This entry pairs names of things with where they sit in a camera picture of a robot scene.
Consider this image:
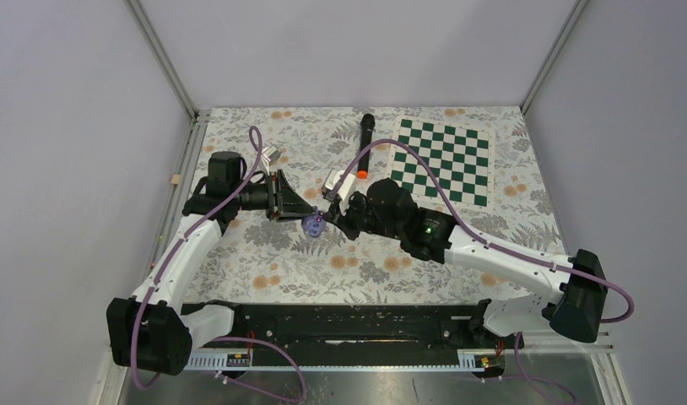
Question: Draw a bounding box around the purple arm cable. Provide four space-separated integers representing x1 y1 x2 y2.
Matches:
129 125 306 403
334 138 636 403

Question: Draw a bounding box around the black microphone orange end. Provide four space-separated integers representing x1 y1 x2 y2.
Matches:
356 113 376 180

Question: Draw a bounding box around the floral tablecloth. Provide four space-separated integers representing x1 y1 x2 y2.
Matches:
186 106 565 304

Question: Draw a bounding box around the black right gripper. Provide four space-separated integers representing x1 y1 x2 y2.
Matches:
323 190 404 241

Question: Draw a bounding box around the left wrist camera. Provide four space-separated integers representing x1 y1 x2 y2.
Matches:
261 146 281 166

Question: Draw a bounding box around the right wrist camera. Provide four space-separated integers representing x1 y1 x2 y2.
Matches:
322 170 356 202

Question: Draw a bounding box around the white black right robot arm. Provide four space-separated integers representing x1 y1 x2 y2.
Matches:
322 179 609 348

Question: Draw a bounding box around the green white chessboard mat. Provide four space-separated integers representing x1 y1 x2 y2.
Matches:
387 116 495 213

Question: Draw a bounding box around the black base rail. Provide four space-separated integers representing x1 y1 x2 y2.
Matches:
184 300 515 367

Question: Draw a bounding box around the silver computer mouse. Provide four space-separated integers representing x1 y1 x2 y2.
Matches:
301 215 327 238

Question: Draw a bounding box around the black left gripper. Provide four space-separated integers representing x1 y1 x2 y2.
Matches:
232 170 316 222

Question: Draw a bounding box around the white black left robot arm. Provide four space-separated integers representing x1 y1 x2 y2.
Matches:
106 152 326 375

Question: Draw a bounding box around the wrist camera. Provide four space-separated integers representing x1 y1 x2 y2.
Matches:
261 146 281 166
322 170 356 202

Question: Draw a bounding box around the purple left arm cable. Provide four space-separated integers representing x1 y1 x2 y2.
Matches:
129 125 306 403

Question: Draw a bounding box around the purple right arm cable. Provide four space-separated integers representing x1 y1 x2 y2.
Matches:
334 138 636 403

